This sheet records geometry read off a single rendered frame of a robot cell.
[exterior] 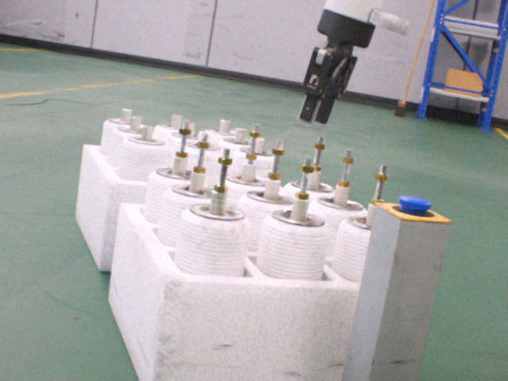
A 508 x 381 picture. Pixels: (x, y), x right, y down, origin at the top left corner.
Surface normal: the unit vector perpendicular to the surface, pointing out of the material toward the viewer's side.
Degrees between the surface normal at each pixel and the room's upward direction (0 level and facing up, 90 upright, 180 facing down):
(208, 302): 90
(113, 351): 0
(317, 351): 90
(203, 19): 90
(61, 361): 0
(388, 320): 90
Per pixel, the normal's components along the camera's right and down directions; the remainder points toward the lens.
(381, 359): 0.32, 0.23
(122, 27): -0.18, 0.16
